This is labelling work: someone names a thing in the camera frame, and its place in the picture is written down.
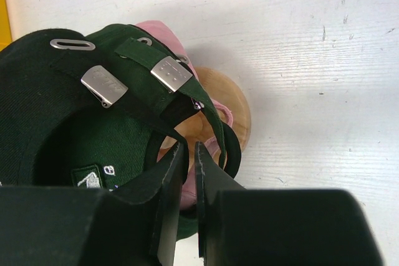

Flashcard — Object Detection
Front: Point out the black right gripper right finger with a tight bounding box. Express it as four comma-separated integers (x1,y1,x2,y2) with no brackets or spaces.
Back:
195,143,383,265

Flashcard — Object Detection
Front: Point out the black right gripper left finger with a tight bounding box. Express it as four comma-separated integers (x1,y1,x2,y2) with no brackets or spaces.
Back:
1,143,185,265

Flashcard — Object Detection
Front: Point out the black NY cap red brim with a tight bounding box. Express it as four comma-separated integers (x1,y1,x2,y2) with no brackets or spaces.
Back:
0,27,188,206

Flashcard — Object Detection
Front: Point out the dark green NY cap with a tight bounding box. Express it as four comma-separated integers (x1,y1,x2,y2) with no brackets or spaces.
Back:
70,23,230,242

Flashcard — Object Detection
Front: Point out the pink baseball cap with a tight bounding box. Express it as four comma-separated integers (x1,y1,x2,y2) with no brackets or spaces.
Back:
136,21,233,211

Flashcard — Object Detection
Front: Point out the black baseball cap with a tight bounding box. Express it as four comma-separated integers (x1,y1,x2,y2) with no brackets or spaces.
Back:
224,123,243,177

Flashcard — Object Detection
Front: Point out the wooden hat stand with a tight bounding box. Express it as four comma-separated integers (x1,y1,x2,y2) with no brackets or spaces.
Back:
176,64,251,163

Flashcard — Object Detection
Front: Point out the yellow plastic tray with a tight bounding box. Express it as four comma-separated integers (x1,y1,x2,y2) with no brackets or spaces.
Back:
0,0,12,50

